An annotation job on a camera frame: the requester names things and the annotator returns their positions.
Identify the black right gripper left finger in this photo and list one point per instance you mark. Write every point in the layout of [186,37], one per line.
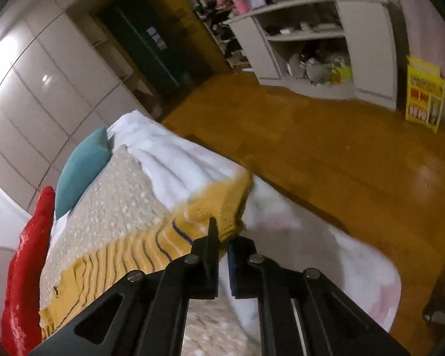
[143,314]

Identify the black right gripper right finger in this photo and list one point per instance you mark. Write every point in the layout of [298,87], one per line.
[303,313]

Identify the yellow striped knit sweater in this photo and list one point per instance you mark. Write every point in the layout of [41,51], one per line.
[149,251]

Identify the white bed sheet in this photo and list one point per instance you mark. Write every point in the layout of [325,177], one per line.
[282,231]

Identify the beige dotted bed blanket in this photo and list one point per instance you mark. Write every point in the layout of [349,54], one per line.
[120,201]

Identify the red blanket roll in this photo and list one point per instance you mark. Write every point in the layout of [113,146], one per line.
[20,322]

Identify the teal pillow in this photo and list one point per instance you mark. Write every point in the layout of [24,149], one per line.
[84,164]

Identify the beige wardrobe with doors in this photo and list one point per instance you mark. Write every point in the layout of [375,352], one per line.
[61,78]

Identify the yellow printed bag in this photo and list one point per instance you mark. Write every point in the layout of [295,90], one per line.
[425,93]

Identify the white tv cabinet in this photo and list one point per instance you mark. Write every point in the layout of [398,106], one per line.
[327,49]

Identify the pink cup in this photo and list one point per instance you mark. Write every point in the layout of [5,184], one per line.
[241,6]

